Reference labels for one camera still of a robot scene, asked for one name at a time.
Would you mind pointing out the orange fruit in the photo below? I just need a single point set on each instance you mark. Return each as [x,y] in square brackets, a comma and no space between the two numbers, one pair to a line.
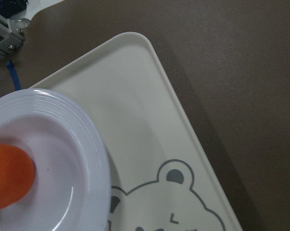
[17,173]

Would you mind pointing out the white round plate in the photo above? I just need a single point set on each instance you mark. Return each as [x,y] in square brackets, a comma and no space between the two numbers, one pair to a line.
[72,186]

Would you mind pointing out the aluminium frame post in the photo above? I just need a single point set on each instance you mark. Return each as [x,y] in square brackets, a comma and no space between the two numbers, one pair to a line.
[11,35]

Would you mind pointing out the cream bear tray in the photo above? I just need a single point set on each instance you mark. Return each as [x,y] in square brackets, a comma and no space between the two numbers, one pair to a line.
[162,179]

